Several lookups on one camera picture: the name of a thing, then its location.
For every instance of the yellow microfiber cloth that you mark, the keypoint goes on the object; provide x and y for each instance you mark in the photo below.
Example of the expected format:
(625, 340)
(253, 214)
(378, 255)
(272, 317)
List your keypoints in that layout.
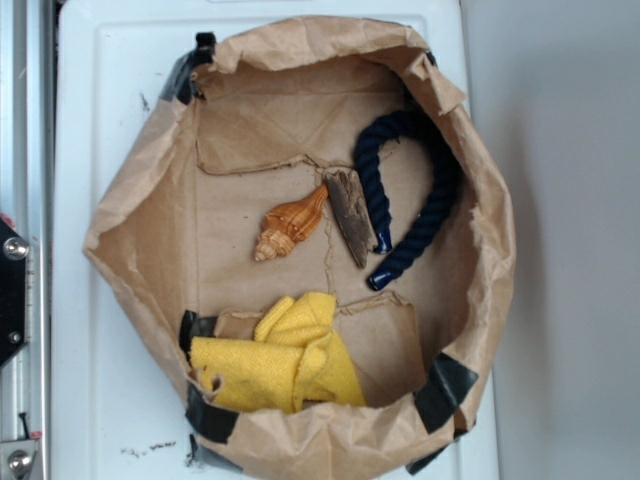
(294, 357)

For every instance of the orange spiral seashell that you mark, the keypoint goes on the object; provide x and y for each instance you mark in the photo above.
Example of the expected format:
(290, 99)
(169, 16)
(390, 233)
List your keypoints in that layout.
(288, 224)

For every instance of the weathered wood piece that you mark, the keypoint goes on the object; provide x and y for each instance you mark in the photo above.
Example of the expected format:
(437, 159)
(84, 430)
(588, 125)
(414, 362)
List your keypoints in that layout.
(350, 210)

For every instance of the brown paper bag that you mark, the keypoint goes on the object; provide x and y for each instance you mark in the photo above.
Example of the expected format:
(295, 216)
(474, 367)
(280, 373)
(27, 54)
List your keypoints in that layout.
(258, 120)

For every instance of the white plastic bin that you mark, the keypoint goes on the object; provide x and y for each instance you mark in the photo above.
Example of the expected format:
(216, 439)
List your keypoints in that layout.
(114, 413)

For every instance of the black metal bracket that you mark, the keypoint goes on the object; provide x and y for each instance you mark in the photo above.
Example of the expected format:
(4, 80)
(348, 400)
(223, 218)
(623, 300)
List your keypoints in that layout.
(13, 292)

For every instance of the aluminium frame rail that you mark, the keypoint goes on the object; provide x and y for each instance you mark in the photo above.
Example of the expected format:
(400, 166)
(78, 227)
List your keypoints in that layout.
(25, 187)

